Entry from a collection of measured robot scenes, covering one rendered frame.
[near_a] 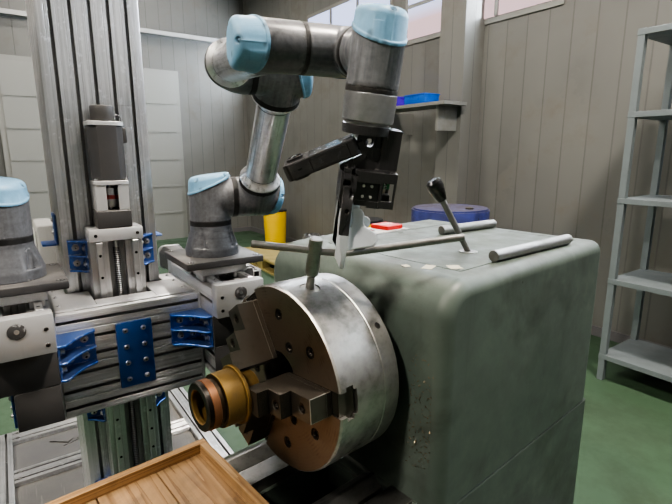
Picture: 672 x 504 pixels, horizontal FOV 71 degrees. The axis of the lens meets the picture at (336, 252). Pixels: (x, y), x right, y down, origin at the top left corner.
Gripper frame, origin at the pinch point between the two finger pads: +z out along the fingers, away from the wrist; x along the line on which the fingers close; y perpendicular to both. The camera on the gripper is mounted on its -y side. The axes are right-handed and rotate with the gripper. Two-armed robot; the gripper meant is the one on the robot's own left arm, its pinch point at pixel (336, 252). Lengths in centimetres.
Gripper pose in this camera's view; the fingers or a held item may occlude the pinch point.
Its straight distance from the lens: 74.8
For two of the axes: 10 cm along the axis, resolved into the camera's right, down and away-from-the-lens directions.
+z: -1.2, 9.3, 3.3
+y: 9.9, 0.9, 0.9
